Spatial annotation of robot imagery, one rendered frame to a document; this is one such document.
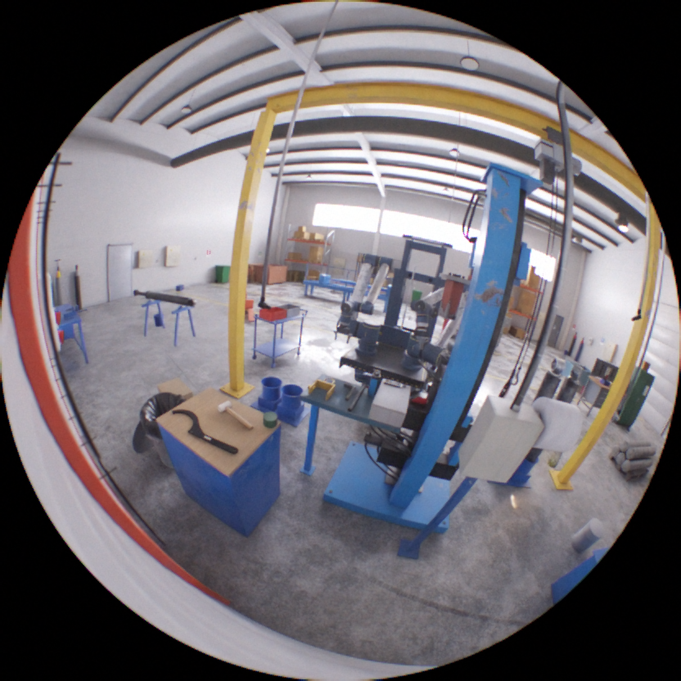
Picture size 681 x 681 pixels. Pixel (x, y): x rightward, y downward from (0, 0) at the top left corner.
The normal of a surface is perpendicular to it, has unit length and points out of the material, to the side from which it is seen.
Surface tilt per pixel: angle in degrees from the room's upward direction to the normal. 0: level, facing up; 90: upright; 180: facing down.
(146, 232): 90
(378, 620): 0
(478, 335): 90
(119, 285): 90
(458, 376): 90
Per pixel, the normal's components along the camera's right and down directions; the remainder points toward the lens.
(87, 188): 0.93, 0.26
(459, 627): 0.16, -0.93
